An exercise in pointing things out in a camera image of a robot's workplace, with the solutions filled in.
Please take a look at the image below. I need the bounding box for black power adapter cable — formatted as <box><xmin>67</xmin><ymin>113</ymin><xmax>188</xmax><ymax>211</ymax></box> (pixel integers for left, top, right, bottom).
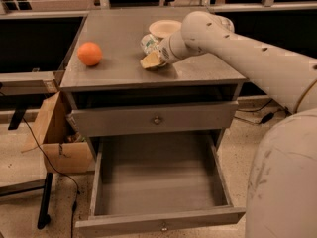
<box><xmin>233</xmin><ymin>97</ymin><xmax>288</xmax><ymax>126</ymax></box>

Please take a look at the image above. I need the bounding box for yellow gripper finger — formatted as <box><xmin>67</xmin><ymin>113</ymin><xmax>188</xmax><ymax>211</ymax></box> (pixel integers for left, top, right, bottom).
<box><xmin>140</xmin><ymin>51</ymin><xmax>165</xmax><ymax>69</ymax></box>

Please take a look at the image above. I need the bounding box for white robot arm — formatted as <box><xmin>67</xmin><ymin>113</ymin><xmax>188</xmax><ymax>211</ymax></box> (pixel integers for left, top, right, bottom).
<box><xmin>141</xmin><ymin>11</ymin><xmax>317</xmax><ymax>238</ymax></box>

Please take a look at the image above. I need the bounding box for white bowl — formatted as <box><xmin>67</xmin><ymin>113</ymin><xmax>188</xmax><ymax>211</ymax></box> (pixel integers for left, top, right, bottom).
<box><xmin>149</xmin><ymin>20</ymin><xmax>181</xmax><ymax>39</ymax></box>

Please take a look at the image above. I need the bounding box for crushed 7up can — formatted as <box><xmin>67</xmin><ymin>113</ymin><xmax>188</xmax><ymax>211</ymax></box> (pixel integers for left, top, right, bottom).
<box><xmin>140</xmin><ymin>34</ymin><xmax>159</xmax><ymax>55</ymax></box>

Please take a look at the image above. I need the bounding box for black table leg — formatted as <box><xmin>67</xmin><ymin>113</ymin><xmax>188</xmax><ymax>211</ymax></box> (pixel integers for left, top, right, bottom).
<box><xmin>37</xmin><ymin>173</ymin><xmax>53</xmax><ymax>230</ymax></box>

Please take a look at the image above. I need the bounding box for orange fruit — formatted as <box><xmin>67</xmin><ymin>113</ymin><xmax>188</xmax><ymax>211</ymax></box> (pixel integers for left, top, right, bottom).
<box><xmin>77</xmin><ymin>42</ymin><xmax>102</xmax><ymax>66</ymax></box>

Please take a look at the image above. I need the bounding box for open lower grey drawer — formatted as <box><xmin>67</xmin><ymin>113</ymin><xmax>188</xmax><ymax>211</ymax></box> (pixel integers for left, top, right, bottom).
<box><xmin>76</xmin><ymin>131</ymin><xmax>246</xmax><ymax>238</ymax></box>

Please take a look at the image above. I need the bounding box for black floor cable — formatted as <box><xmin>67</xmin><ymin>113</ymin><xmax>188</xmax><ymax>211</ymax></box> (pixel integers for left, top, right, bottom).
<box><xmin>20</xmin><ymin>116</ymin><xmax>81</xmax><ymax>238</ymax></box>

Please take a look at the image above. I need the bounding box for grey drawer cabinet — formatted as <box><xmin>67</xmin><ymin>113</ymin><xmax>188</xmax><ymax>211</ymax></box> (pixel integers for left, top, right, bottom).
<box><xmin>59</xmin><ymin>6</ymin><xmax>250</xmax><ymax>161</ymax></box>

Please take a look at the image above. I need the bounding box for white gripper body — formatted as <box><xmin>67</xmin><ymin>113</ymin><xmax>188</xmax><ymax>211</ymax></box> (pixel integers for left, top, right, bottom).
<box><xmin>158</xmin><ymin>31</ymin><xmax>203</xmax><ymax>64</ymax></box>

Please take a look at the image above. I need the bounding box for upper grey drawer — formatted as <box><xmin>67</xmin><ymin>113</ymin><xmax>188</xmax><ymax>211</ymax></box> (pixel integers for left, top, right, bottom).
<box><xmin>71</xmin><ymin>101</ymin><xmax>238</xmax><ymax>137</ymax></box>

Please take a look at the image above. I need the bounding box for cardboard box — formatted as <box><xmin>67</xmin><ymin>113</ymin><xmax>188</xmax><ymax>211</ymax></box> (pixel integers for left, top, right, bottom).
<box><xmin>21</xmin><ymin>92</ymin><xmax>93</xmax><ymax>174</ymax></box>

